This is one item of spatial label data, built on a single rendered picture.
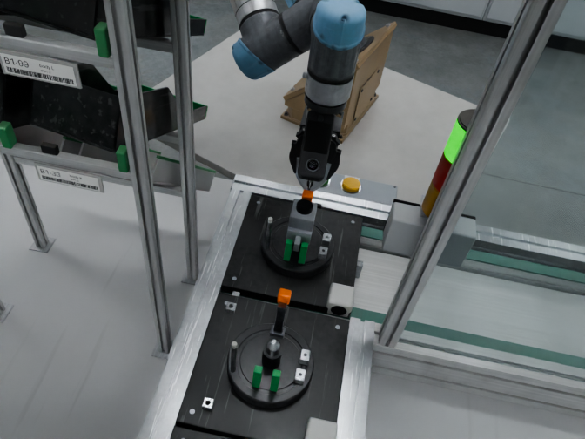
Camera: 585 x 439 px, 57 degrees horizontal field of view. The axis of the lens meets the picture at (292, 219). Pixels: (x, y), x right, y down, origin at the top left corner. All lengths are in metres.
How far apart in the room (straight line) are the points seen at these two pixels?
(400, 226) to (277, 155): 0.68
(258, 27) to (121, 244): 0.55
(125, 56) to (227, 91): 1.04
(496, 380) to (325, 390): 0.32
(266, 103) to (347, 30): 0.80
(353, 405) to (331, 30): 0.58
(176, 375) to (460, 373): 0.50
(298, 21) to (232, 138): 0.59
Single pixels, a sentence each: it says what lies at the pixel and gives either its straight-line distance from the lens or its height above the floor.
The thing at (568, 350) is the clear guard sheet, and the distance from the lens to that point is 1.01.
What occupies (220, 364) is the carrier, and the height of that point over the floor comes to 0.97.
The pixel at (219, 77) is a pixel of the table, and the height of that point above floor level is 0.86.
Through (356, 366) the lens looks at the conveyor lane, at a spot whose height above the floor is 0.95.
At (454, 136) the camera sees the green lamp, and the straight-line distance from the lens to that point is 0.68.
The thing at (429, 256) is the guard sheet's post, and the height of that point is 1.20.
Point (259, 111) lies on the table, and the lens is 1.55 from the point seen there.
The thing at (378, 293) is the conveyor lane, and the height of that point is 0.92.
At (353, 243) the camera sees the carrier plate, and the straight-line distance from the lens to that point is 1.09.
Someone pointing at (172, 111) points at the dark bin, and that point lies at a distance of 0.85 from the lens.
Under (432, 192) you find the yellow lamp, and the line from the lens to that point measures 0.74.
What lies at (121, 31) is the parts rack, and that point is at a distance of 0.58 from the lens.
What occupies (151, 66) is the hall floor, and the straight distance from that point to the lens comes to 3.31.
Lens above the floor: 1.79
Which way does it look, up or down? 48 degrees down
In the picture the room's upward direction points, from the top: 9 degrees clockwise
